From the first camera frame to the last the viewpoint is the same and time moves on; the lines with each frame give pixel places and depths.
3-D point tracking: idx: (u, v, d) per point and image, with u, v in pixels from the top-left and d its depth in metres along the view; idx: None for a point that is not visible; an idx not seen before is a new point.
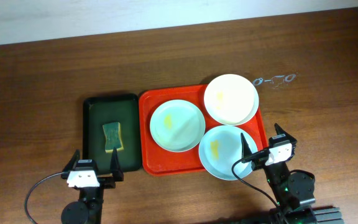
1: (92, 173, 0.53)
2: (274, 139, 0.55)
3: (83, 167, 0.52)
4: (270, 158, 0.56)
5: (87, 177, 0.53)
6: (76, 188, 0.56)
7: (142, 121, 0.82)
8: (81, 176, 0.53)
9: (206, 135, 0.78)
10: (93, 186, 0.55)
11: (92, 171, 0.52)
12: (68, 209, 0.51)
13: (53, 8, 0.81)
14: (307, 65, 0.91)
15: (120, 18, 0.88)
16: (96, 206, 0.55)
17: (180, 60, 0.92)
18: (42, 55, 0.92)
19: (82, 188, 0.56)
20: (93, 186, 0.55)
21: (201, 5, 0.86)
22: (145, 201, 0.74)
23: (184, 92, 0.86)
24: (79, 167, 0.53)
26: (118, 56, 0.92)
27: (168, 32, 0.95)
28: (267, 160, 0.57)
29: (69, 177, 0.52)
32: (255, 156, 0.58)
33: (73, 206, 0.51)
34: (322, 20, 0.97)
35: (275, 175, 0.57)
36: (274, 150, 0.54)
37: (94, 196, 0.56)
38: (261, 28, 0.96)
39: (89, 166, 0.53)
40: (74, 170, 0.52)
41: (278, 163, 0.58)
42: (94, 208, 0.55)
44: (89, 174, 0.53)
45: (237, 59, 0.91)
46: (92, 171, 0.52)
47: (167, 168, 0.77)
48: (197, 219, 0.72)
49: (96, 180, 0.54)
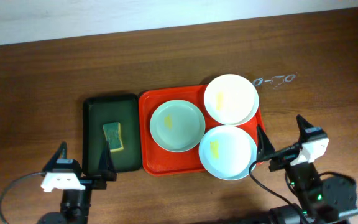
1: (73, 176, 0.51)
2: (308, 132, 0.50)
3: (62, 170, 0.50)
4: (303, 155, 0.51)
5: (66, 180, 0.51)
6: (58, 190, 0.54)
7: (142, 121, 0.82)
8: (59, 178, 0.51)
9: (206, 135, 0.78)
10: (76, 188, 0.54)
11: (73, 174, 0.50)
12: (43, 221, 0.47)
13: (53, 8, 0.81)
14: (307, 65, 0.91)
15: (120, 18, 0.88)
16: (79, 214, 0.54)
17: (180, 60, 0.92)
18: (41, 55, 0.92)
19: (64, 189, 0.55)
20: (77, 189, 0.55)
21: (202, 5, 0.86)
22: (145, 201, 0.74)
23: (184, 92, 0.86)
24: (58, 169, 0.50)
26: (118, 56, 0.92)
27: (168, 32, 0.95)
28: (298, 158, 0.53)
29: (46, 180, 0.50)
32: (280, 154, 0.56)
33: (51, 218, 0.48)
34: (322, 21, 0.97)
35: (301, 178, 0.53)
36: (309, 145, 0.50)
37: (78, 203, 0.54)
38: (261, 28, 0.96)
39: (69, 168, 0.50)
40: (51, 172, 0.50)
41: (306, 164, 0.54)
42: (77, 216, 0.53)
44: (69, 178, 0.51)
45: (237, 60, 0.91)
46: (73, 173, 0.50)
47: (167, 168, 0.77)
48: (197, 220, 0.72)
49: (79, 182, 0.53)
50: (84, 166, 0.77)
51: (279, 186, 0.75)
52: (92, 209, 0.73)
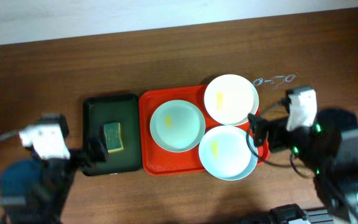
1: (58, 129, 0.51)
2: (291, 90, 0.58)
3: (48, 122, 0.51)
4: (293, 106, 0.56)
5: (50, 134, 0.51)
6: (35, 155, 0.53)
7: (142, 121, 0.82)
8: (43, 133, 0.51)
9: (206, 135, 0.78)
10: (56, 154, 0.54)
11: (58, 126, 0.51)
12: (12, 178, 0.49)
13: (53, 8, 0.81)
14: (307, 65, 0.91)
15: (120, 18, 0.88)
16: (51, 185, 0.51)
17: (180, 60, 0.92)
18: (42, 55, 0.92)
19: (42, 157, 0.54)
20: (58, 157, 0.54)
21: (202, 5, 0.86)
22: (145, 201, 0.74)
23: (184, 92, 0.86)
24: (45, 122, 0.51)
26: (118, 56, 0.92)
27: (168, 32, 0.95)
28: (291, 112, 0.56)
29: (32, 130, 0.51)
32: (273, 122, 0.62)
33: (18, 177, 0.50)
34: (322, 21, 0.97)
35: (307, 135, 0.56)
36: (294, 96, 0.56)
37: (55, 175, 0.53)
38: (261, 28, 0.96)
39: (54, 121, 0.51)
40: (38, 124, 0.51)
41: (304, 126, 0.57)
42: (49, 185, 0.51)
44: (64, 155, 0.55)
45: (237, 60, 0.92)
46: (58, 126, 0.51)
47: (167, 168, 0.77)
48: (197, 220, 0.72)
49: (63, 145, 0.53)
50: None
51: (279, 186, 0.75)
52: (93, 209, 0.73)
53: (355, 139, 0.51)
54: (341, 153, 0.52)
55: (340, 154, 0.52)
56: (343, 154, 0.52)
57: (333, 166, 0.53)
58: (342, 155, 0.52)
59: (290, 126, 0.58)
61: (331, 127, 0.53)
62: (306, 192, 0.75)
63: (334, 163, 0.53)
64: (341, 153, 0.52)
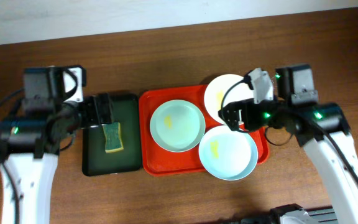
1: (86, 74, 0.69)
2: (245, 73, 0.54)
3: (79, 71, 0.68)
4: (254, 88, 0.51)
5: None
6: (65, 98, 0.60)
7: (142, 121, 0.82)
8: None
9: (206, 135, 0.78)
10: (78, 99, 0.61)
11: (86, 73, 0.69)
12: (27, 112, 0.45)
13: (53, 8, 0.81)
14: (307, 65, 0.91)
15: (120, 18, 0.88)
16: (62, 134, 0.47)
17: (180, 60, 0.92)
18: (42, 55, 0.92)
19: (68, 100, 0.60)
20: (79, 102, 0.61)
21: (201, 4, 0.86)
22: (145, 201, 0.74)
23: (184, 92, 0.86)
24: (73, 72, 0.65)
26: (118, 56, 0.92)
27: (168, 32, 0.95)
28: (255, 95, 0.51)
29: None
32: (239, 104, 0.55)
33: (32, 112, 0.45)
34: (323, 20, 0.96)
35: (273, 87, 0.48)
36: (252, 78, 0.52)
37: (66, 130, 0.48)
38: (261, 28, 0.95)
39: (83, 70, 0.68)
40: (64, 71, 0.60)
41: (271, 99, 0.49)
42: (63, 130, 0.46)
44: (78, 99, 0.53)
45: (237, 59, 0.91)
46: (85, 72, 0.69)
47: (166, 168, 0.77)
48: (197, 220, 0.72)
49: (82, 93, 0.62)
50: (84, 166, 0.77)
51: (279, 186, 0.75)
52: (92, 209, 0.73)
53: (306, 71, 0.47)
54: (296, 83, 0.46)
55: (298, 92, 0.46)
56: (300, 84, 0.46)
57: (293, 98, 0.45)
58: (299, 88, 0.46)
59: (257, 100, 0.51)
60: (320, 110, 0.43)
61: (284, 68, 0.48)
62: (306, 193, 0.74)
63: (316, 112, 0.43)
64: (296, 87, 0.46)
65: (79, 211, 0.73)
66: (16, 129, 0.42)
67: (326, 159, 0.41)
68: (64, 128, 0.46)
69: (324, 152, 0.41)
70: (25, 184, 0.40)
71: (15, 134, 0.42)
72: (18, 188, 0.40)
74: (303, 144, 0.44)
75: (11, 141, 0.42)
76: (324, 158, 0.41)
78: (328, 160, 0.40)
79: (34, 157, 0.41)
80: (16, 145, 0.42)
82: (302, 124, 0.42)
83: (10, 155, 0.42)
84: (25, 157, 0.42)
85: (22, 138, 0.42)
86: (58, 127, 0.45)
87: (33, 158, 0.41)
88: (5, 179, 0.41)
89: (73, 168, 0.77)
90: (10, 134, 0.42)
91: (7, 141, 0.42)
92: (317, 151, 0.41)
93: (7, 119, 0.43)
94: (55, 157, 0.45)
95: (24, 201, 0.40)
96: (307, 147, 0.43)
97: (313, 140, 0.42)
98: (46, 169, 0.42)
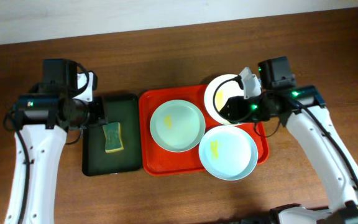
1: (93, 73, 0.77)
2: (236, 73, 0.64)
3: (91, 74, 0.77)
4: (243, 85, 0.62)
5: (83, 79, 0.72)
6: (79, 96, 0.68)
7: (142, 121, 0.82)
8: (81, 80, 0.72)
9: (206, 135, 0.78)
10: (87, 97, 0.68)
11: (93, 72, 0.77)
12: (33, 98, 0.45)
13: (53, 8, 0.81)
14: (307, 65, 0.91)
15: (120, 18, 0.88)
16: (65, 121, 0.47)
17: (180, 60, 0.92)
18: (42, 55, 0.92)
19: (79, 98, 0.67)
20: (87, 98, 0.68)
21: (202, 5, 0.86)
22: (145, 201, 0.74)
23: (184, 92, 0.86)
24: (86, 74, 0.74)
26: (118, 56, 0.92)
27: (168, 32, 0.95)
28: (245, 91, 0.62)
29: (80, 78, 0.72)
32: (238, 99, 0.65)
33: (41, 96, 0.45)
34: (322, 21, 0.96)
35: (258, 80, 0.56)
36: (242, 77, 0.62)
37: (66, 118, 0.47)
38: (261, 28, 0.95)
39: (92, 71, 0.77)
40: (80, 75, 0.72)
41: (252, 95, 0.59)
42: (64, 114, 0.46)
44: (87, 98, 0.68)
45: (237, 59, 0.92)
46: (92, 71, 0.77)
47: (166, 168, 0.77)
48: (197, 220, 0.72)
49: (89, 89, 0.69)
50: (85, 166, 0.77)
51: (279, 186, 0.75)
52: (92, 209, 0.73)
53: (283, 61, 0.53)
54: (275, 72, 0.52)
55: (277, 80, 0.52)
56: (279, 73, 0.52)
57: (273, 85, 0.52)
58: (278, 75, 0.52)
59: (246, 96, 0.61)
60: (298, 90, 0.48)
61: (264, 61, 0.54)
62: (306, 193, 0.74)
63: (293, 91, 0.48)
64: (275, 76, 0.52)
65: (79, 211, 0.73)
66: (32, 104, 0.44)
67: (304, 128, 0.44)
68: (72, 112, 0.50)
69: (301, 124, 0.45)
70: (38, 150, 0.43)
71: (29, 109, 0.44)
72: (30, 154, 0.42)
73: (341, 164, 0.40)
74: (286, 124, 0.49)
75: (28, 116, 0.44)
76: (302, 129, 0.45)
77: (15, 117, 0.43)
78: (306, 129, 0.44)
79: (46, 127, 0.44)
80: (32, 117, 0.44)
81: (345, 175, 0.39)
82: (281, 103, 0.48)
83: (24, 125, 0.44)
84: (38, 128, 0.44)
85: (37, 113, 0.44)
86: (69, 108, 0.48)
87: (46, 127, 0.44)
88: (18, 144, 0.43)
89: (73, 168, 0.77)
90: (25, 109, 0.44)
91: (23, 114, 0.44)
92: (295, 124, 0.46)
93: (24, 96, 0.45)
94: (64, 134, 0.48)
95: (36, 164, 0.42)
96: (288, 124, 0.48)
97: (291, 114, 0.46)
98: (57, 138, 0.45)
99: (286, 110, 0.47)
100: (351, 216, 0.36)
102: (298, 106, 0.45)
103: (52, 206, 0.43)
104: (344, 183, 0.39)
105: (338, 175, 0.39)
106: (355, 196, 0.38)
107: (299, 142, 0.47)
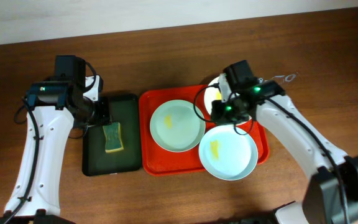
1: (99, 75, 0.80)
2: None
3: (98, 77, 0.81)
4: None
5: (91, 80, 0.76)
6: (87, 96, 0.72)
7: (142, 121, 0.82)
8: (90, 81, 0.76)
9: (206, 135, 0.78)
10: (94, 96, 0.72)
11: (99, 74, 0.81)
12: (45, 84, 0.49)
13: (53, 8, 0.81)
14: (307, 65, 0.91)
15: (120, 18, 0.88)
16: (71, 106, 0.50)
17: (180, 60, 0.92)
18: (42, 54, 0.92)
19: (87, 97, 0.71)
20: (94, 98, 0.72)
21: (202, 4, 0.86)
22: (145, 201, 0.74)
23: (184, 92, 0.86)
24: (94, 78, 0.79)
26: (118, 56, 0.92)
27: (168, 32, 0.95)
28: None
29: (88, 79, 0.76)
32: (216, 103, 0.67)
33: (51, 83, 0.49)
34: (322, 20, 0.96)
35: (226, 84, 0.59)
36: None
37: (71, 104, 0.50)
38: (261, 28, 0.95)
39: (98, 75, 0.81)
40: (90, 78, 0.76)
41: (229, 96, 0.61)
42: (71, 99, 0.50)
44: (94, 97, 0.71)
45: (237, 59, 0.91)
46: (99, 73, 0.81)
47: (166, 168, 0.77)
48: (197, 220, 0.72)
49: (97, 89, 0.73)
50: (84, 166, 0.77)
51: (279, 186, 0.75)
52: (92, 210, 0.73)
53: (243, 64, 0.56)
54: (238, 74, 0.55)
55: (241, 81, 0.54)
56: (241, 74, 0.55)
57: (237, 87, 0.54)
58: (241, 77, 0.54)
59: None
60: (260, 85, 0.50)
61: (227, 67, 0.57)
62: None
63: (255, 87, 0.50)
64: (238, 78, 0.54)
65: (79, 211, 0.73)
66: (43, 89, 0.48)
67: (270, 113, 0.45)
68: (79, 99, 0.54)
69: (266, 111, 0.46)
70: (46, 128, 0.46)
71: (41, 93, 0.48)
72: (40, 130, 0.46)
73: (307, 136, 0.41)
74: (257, 117, 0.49)
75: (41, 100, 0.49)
76: (269, 114, 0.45)
77: (28, 100, 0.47)
78: (271, 113, 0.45)
79: (56, 109, 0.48)
80: (45, 101, 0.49)
81: (312, 144, 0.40)
82: (248, 101, 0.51)
83: (36, 106, 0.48)
84: (48, 109, 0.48)
85: (48, 98, 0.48)
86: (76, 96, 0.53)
87: (56, 109, 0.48)
88: (30, 122, 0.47)
89: (73, 168, 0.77)
90: (38, 94, 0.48)
91: (36, 99, 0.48)
92: (262, 112, 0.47)
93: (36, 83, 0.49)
94: (72, 118, 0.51)
95: (45, 140, 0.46)
96: (258, 116, 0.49)
97: (257, 106, 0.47)
98: (66, 119, 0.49)
99: (253, 107, 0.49)
100: (324, 180, 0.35)
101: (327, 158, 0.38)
102: (261, 99, 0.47)
103: (58, 180, 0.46)
104: (313, 152, 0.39)
105: (306, 146, 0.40)
106: (326, 162, 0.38)
107: (270, 129, 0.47)
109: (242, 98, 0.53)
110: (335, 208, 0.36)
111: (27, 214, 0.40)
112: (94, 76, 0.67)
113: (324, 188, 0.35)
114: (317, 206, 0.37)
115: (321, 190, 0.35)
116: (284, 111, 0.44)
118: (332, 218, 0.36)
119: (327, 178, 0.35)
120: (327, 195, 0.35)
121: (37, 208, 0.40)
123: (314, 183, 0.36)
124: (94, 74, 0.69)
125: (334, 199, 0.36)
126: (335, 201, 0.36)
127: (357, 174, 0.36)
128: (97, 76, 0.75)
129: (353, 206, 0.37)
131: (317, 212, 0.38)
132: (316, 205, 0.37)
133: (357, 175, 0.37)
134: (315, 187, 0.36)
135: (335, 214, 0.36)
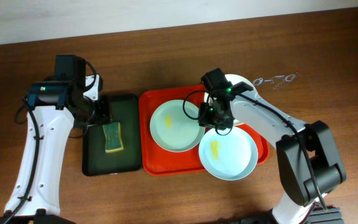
1: None
2: None
3: None
4: None
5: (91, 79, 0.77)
6: (87, 93, 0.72)
7: (142, 121, 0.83)
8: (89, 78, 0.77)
9: (206, 135, 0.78)
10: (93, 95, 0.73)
11: None
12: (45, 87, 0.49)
13: (53, 8, 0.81)
14: (307, 65, 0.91)
15: (120, 18, 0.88)
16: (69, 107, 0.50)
17: (180, 60, 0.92)
18: (43, 53, 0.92)
19: (87, 95, 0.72)
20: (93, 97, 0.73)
21: (202, 4, 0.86)
22: (145, 201, 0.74)
23: (184, 92, 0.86)
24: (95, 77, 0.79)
26: (118, 56, 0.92)
27: (168, 32, 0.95)
28: None
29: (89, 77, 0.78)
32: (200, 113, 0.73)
33: (51, 86, 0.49)
34: (323, 20, 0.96)
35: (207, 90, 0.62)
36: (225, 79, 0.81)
37: (69, 104, 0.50)
38: (261, 28, 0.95)
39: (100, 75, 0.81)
40: (91, 76, 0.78)
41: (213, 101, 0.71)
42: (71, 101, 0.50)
44: (94, 96, 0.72)
45: (237, 59, 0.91)
46: None
47: (166, 168, 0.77)
48: (197, 220, 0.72)
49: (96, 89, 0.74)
50: (85, 166, 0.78)
51: (279, 186, 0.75)
52: (92, 210, 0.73)
53: (218, 71, 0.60)
54: (214, 83, 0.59)
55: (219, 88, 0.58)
56: (217, 80, 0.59)
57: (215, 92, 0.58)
58: (217, 83, 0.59)
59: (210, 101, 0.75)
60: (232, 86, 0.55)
61: (206, 76, 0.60)
62: None
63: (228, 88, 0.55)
64: (215, 86, 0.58)
65: (79, 211, 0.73)
66: (44, 89, 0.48)
67: (241, 105, 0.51)
68: (79, 99, 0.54)
69: (238, 104, 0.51)
70: (47, 128, 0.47)
71: (42, 93, 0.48)
72: (40, 130, 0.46)
73: (273, 116, 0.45)
74: (232, 112, 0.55)
75: (41, 102, 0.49)
76: (240, 106, 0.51)
77: (29, 101, 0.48)
78: (242, 104, 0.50)
79: (56, 109, 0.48)
80: (45, 101, 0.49)
81: (276, 121, 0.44)
82: (223, 102, 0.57)
83: (36, 106, 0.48)
84: (48, 108, 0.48)
85: (46, 98, 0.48)
86: (76, 95, 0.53)
87: (56, 108, 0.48)
88: (30, 122, 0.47)
89: (73, 168, 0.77)
90: (40, 94, 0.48)
91: (36, 100, 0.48)
92: (235, 106, 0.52)
93: (35, 84, 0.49)
94: (73, 118, 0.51)
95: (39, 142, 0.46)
96: (234, 111, 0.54)
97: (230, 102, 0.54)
98: (66, 118, 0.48)
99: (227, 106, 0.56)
100: (286, 145, 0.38)
101: (289, 129, 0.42)
102: (232, 96, 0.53)
103: (57, 180, 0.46)
104: (277, 127, 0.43)
105: (271, 123, 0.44)
106: (289, 132, 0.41)
107: (245, 120, 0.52)
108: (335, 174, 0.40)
109: (217, 101, 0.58)
110: (305, 172, 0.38)
111: (27, 214, 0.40)
112: (95, 76, 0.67)
113: (288, 152, 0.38)
114: (289, 175, 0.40)
115: (286, 155, 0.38)
116: (250, 100, 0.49)
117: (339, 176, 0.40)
118: (304, 184, 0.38)
119: (289, 144, 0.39)
120: (292, 159, 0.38)
121: (37, 208, 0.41)
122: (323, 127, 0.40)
123: (279, 150, 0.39)
124: (94, 74, 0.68)
125: (299, 163, 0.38)
126: (302, 165, 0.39)
127: (317, 138, 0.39)
128: (97, 75, 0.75)
129: (324, 173, 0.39)
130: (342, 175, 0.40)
131: (291, 183, 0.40)
132: (288, 175, 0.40)
133: (317, 140, 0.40)
134: (281, 154, 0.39)
135: (306, 180, 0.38)
